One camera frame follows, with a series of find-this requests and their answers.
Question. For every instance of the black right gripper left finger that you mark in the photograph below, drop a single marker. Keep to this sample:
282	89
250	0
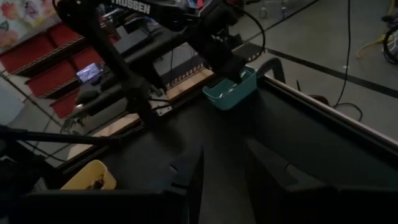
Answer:
192	180

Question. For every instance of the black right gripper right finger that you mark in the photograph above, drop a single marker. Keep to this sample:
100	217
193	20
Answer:
280	193

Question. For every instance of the floral wall picture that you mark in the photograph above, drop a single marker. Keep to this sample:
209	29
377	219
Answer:
21	18

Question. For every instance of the dark grey desk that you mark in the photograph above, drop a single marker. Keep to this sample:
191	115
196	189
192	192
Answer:
146	40

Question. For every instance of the teal plastic bin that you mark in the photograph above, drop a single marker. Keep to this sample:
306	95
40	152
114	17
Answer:
233	96

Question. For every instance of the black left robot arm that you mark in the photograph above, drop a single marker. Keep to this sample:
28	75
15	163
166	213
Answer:
99	46

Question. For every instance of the grey laptop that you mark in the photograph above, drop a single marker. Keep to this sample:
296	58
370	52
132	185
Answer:
88	72

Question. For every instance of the silver mounting bracket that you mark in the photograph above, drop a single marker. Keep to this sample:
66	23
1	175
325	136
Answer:
163	110

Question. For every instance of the light wooden table board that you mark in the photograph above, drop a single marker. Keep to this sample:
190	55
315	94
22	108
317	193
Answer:
186	85

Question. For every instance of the red bin shelf rack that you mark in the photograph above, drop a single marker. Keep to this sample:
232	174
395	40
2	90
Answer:
40	59

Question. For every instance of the yellow plastic tray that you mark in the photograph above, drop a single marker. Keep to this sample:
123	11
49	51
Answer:
81	179

